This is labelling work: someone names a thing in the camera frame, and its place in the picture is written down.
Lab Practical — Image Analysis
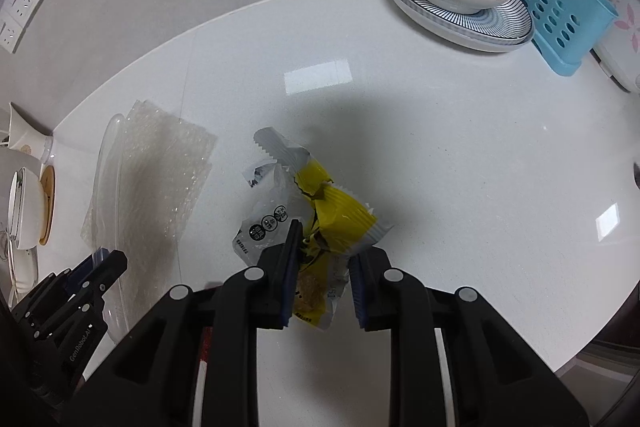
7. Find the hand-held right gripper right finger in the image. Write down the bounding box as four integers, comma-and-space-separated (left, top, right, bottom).
348, 247, 592, 427

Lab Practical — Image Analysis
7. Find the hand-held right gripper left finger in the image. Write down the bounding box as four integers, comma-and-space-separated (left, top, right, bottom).
65, 219, 306, 427

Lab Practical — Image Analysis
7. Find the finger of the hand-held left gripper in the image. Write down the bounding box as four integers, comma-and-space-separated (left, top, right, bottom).
62, 248, 109, 286
67, 250, 129, 309

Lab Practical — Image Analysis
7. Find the yellow silver snack wrapper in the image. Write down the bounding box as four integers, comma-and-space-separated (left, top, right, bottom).
232, 127, 392, 331

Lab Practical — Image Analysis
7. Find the white ceramic teapot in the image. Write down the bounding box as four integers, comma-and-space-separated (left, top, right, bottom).
0, 247, 40, 304

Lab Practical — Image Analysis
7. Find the round wooden coaster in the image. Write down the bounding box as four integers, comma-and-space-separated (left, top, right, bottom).
38, 165, 57, 246

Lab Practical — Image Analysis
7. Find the white ceramic cup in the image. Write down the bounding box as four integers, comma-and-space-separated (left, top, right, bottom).
9, 167, 51, 251

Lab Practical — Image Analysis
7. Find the clear bubble wrap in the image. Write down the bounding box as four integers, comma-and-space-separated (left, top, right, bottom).
80, 99, 219, 323

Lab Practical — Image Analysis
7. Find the striped ceramic plate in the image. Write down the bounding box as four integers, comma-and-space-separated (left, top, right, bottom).
384, 0, 536, 54

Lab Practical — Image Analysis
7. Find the blue plastic utensil holder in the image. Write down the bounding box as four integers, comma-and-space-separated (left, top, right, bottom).
514, 0, 619, 78

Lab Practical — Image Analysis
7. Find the white floral rice cooker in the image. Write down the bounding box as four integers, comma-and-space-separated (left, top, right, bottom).
592, 0, 640, 94

